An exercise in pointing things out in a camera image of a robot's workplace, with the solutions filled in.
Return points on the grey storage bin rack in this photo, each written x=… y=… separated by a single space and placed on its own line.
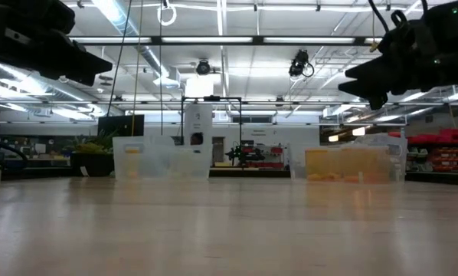
x=416 y=159

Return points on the black monitor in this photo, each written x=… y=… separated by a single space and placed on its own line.
x=118 y=125

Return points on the pale yellow pill bottle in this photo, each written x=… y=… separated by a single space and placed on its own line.
x=132 y=163

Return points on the round black overhead camera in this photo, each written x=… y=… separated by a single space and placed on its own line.
x=203 y=67

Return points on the clear plastic bin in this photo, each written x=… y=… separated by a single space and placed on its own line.
x=160 y=165
x=298 y=165

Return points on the red storage bin rack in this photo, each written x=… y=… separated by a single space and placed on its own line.
x=447 y=151

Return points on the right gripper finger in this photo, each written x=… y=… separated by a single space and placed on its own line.
x=367 y=71
x=374 y=90

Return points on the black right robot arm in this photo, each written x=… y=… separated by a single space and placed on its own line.
x=455 y=38

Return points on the black aluminium table frame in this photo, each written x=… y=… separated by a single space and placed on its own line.
x=248 y=173

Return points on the large orange pill bottle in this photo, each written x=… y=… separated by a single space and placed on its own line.
x=316 y=165

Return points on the black background robot arm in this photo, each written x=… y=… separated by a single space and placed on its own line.
x=244 y=155

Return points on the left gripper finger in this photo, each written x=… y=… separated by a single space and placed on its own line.
x=77 y=51
x=97 y=71

